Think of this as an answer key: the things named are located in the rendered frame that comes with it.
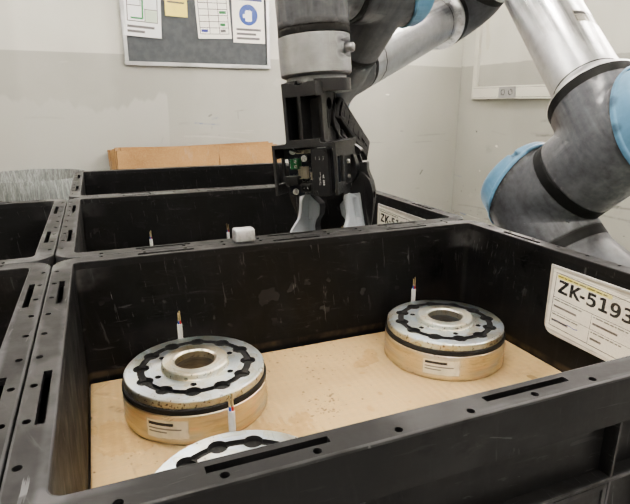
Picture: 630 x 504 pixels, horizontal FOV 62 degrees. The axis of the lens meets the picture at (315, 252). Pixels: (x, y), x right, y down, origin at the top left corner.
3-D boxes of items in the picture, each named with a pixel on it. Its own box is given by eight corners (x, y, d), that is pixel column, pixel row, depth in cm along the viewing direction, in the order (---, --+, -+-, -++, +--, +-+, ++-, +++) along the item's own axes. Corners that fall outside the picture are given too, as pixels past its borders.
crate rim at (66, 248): (347, 196, 83) (347, 181, 82) (469, 240, 56) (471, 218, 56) (70, 216, 69) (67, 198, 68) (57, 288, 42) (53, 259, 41)
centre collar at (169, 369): (219, 346, 42) (218, 339, 42) (237, 373, 38) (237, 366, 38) (155, 358, 40) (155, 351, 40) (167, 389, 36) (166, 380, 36)
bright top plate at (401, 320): (458, 300, 53) (459, 294, 53) (529, 340, 44) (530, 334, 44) (368, 313, 50) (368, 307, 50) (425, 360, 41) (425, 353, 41)
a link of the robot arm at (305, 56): (296, 45, 59) (365, 35, 56) (299, 88, 61) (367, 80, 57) (264, 38, 53) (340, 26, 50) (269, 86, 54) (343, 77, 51)
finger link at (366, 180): (340, 233, 60) (322, 157, 58) (345, 229, 61) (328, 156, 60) (379, 226, 58) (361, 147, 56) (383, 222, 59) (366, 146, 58)
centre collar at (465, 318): (452, 307, 50) (452, 301, 50) (484, 327, 46) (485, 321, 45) (406, 314, 48) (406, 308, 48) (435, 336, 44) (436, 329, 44)
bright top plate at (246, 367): (240, 333, 46) (240, 327, 45) (284, 388, 37) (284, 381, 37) (117, 356, 41) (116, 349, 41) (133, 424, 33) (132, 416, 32)
